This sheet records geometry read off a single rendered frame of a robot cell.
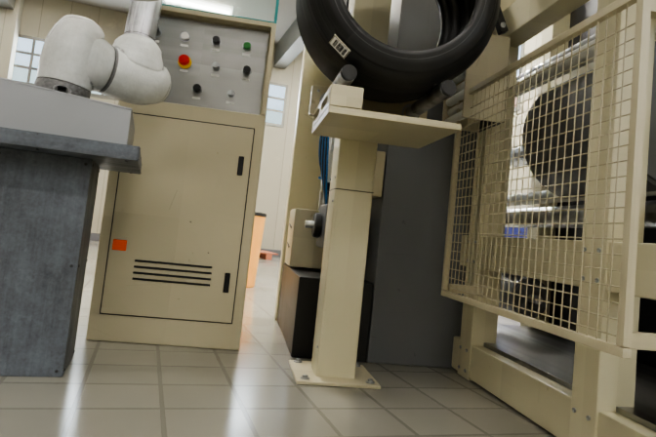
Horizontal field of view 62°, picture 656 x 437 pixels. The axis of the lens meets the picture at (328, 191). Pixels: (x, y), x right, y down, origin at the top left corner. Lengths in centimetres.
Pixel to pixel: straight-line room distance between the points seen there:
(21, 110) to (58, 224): 32
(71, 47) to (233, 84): 67
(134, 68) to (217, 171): 50
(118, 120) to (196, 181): 58
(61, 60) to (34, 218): 46
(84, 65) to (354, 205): 93
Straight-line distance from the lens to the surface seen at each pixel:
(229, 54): 224
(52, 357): 173
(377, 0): 197
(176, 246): 210
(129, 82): 185
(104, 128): 161
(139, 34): 194
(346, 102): 145
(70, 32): 182
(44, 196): 169
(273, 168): 937
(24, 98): 165
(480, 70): 194
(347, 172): 180
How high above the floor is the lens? 47
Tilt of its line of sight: 5 degrees up
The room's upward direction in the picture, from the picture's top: 6 degrees clockwise
